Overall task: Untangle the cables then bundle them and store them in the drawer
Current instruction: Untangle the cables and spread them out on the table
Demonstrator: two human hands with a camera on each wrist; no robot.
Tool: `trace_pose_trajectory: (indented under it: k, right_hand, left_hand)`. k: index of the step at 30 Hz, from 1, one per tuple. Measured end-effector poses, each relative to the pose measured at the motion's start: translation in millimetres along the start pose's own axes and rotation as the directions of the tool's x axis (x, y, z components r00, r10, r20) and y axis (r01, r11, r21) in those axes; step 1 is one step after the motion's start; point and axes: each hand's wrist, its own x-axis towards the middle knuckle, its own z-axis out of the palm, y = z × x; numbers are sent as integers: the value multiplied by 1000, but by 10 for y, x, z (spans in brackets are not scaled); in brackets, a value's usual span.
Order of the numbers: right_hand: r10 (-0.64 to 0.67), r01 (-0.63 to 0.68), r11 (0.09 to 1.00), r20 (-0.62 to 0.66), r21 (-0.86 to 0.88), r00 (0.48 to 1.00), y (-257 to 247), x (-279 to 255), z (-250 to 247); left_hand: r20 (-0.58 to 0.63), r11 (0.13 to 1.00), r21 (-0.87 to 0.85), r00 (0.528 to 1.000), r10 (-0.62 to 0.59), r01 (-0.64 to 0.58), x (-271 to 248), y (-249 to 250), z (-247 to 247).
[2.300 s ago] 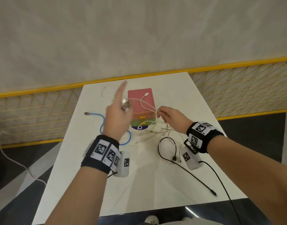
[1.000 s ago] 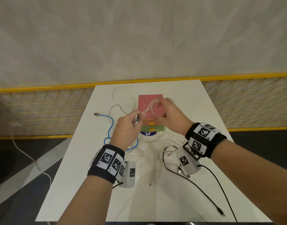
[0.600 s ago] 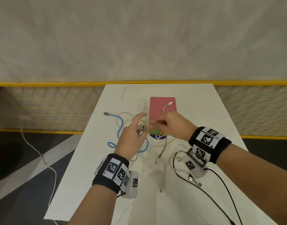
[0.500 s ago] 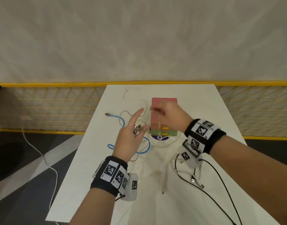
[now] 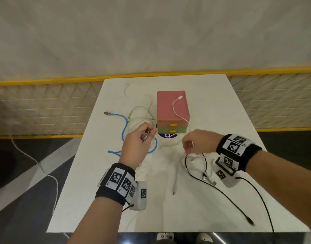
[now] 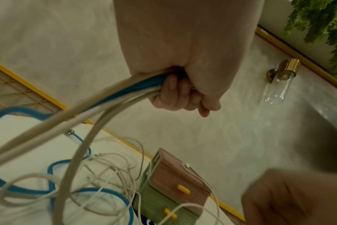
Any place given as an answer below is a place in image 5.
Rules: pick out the person's right hand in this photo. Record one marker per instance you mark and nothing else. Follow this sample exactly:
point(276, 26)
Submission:
point(201, 143)

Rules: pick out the person's left hand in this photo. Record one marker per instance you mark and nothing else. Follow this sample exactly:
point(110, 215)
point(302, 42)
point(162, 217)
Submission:
point(135, 147)

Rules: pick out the pink drawer box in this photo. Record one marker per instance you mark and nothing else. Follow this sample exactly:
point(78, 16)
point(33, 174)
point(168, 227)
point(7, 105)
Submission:
point(170, 106)

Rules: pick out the person's left forearm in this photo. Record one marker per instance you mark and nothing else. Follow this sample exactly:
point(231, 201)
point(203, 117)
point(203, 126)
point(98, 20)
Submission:
point(94, 221)

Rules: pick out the person's right forearm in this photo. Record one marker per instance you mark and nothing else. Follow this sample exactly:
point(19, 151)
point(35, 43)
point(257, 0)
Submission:
point(285, 180)

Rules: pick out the dark blue round container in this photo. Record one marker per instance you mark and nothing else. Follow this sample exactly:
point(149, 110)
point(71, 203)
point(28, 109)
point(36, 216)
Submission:
point(168, 135)

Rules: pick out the black right wristband with markers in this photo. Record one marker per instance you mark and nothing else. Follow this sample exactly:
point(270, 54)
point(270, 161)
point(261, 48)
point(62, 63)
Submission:
point(236, 149)

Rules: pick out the black wristband with markers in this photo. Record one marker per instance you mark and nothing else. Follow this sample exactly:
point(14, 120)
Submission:
point(236, 149)
point(117, 180)

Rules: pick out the black left wristband with markers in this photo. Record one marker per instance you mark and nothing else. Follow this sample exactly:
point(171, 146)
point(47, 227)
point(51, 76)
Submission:
point(117, 180)

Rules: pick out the white shoe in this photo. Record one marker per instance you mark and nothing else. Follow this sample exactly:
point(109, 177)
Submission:
point(165, 236)
point(203, 237)

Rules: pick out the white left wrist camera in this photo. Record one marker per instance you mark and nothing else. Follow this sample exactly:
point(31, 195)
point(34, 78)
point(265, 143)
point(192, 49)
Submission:
point(140, 195)

